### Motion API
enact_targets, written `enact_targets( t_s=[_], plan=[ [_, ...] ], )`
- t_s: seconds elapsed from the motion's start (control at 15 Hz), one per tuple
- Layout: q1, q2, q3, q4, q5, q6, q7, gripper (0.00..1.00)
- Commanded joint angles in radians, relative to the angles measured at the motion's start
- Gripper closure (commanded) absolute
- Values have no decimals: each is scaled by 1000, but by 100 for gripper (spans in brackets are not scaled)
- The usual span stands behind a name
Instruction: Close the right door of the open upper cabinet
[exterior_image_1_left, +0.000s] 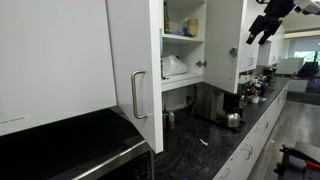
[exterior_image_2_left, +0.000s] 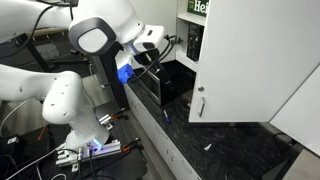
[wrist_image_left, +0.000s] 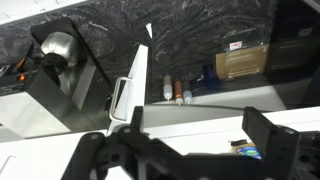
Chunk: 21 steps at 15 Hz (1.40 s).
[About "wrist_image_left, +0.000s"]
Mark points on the white squeeze bottle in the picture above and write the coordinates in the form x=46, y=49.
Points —
x=167, y=86

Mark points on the jar with blue label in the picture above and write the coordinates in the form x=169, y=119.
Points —
x=248, y=151

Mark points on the black steel microwave oven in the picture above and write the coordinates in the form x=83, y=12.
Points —
x=293, y=50

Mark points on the white lower drawer cabinets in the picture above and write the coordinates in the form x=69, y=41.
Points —
x=30, y=8

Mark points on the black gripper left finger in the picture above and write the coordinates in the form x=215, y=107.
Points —
x=100, y=153

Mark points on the white cabinet door with hinge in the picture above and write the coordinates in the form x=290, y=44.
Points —
x=138, y=76

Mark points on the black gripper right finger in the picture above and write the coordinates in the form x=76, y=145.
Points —
x=283, y=146

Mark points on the black steel coffee machine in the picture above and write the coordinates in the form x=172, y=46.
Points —
x=33, y=110

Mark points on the stainless steel coffee carafe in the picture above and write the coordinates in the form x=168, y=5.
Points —
x=63, y=45

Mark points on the white paper scrap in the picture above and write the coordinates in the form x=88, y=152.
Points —
x=149, y=30

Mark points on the grey squeeze bottle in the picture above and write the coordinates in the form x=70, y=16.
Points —
x=187, y=91

